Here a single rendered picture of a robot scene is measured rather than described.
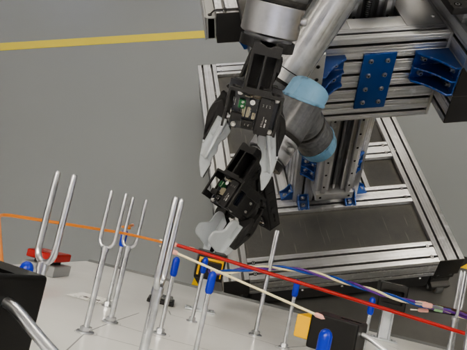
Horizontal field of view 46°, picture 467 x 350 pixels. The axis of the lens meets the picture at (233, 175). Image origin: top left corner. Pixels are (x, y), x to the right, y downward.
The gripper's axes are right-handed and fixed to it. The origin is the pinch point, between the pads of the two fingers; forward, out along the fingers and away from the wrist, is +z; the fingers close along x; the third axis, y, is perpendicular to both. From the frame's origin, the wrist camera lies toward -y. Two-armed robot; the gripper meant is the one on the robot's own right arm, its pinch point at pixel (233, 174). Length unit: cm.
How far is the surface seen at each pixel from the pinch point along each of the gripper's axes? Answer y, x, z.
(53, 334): 32.3, -14.4, 7.6
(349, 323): 32.8, 11.4, -0.5
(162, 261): 45.4, -5.4, -9.8
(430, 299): -106, 89, 69
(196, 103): -208, -16, 40
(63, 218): 44.4, -11.8, -10.7
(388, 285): -7.7, 30.4, 16.0
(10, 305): 55, -11, -12
